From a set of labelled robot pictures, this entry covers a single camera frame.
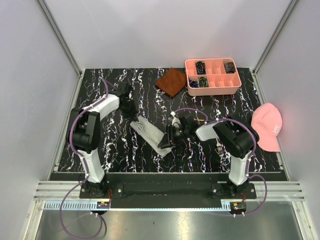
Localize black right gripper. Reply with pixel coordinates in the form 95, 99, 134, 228
157, 124, 189, 150

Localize grey cloth napkin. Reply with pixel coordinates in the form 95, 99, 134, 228
130, 116, 172, 157

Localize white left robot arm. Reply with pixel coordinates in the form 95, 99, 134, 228
66, 79, 138, 198

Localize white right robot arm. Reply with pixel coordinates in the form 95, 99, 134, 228
158, 114, 260, 199

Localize blue patterned item in tray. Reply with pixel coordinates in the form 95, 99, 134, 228
189, 79, 199, 88

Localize colourful item in tray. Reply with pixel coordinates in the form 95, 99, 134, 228
198, 76, 209, 88

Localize pink compartment organizer tray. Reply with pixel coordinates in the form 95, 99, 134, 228
185, 58, 242, 97

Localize dark patterned item in tray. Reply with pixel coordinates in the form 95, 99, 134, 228
223, 61, 236, 74

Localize pink baseball cap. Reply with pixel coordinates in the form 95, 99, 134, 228
251, 103, 283, 152

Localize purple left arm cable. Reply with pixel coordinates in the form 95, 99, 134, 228
59, 78, 118, 238

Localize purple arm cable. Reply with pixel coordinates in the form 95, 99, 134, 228
169, 108, 267, 217
59, 78, 118, 238

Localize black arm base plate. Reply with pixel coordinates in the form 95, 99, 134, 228
79, 181, 257, 200

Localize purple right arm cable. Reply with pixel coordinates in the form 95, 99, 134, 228
169, 108, 267, 217

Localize aluminium frame rail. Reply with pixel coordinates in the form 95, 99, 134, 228
33, 181, 305, 202

